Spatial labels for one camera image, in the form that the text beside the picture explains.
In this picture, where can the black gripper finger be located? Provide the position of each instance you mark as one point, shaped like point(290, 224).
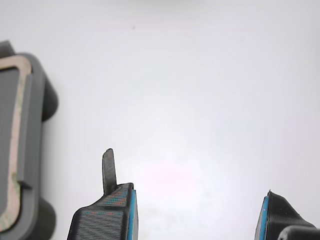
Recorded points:
point(275, 215)
point(105, 220)

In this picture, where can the grey holder with black legs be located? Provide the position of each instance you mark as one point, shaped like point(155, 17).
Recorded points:
point(32, 125)

